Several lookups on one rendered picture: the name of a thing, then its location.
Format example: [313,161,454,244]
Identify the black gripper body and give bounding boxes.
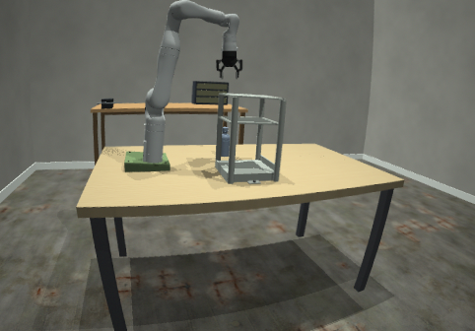
[222,51,238,67]

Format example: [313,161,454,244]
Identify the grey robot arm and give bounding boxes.
[143,0,239,163]

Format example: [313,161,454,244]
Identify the grey shelving unit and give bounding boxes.
[215,94,286,184]

